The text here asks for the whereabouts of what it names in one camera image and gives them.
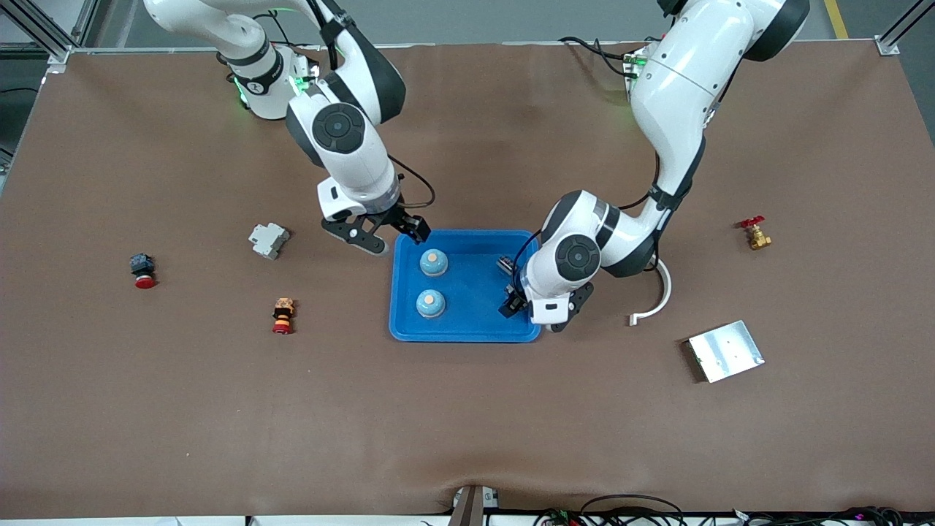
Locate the black base cable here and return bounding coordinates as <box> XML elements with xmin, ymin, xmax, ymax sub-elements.
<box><xmin>559</xmin><ymin>35</ymin><xmax>635</xmax><ymax>77</ymax></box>

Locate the black looped cable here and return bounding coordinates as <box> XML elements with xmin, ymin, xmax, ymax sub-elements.
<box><xmin>581</xmin><ymin>495</ymin><xmax>687</xmax><ymax>526</ymax></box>

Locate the white curved plastic bracket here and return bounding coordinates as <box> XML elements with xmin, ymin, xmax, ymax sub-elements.
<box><xmin>629</xmin><ymin>259</ymin><xmax>673</xmax><ymax>327</ymax></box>

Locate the black cable bundle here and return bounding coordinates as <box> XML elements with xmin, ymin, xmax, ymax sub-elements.
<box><xmin>730</xmin><ymin>506</ymin><xmax>935</xmax><ymax>526</ymax></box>

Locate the brass valve red handle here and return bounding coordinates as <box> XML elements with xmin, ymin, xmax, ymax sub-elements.
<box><xmin>736</xmin><ymin>216</ymin><xmax>773</xmax><ymax>251</ymax></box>

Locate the red mushroom button black body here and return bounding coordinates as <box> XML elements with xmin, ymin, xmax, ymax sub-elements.
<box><xmin>129</xmin><ymin>253</ymin><xmax>157</xmax><ymax>290</ymax></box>

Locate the aluminium frame profile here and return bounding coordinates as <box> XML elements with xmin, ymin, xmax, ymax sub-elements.
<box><xmin>73</xmin><ymin>0</ymin><xmax>101</xmax><ymax>46</ymax></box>
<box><xmin>875</xmin><ymin>0</ymin><xmax>935</xmax><ymax>56</ymax></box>
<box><xmin>0</xmin><ymin>0</ymin><xmax>72</xmax><ymax>66</ymax></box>

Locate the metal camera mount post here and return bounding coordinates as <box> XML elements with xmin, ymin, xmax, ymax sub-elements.
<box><xmin>447</xmin><ymin>485</ymin><xmax>502</xmax><ymax>526</ymax></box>

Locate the blue plastic tray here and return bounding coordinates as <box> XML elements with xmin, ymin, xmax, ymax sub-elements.
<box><xmin>389</xmin><ymin>229</ymin><xmax>542</xmax><ymax>343</ymax></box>

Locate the white circuit breaker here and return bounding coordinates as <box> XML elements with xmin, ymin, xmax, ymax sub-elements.
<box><xmin>248</xmin><ymin>222</ymin><xmax>291</xmax><ymax>261</ymax></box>

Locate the silver metal plate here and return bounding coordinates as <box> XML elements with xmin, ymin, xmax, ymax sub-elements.
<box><xmin>685</xmin><ymin>320</ymin><xmax>766</xmax><ymax>384</ymax></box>

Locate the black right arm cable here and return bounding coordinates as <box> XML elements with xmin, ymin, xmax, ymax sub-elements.
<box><xmin>387</xmin><ymin>153</ymin><xmax>437</xmax><ymax>213</ymax></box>

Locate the brown table mat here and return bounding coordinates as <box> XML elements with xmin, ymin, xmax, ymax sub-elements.
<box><xmin>0</xmin><ymin>40</ymin><xmax>935</xmax><ymax>521</ymax></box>

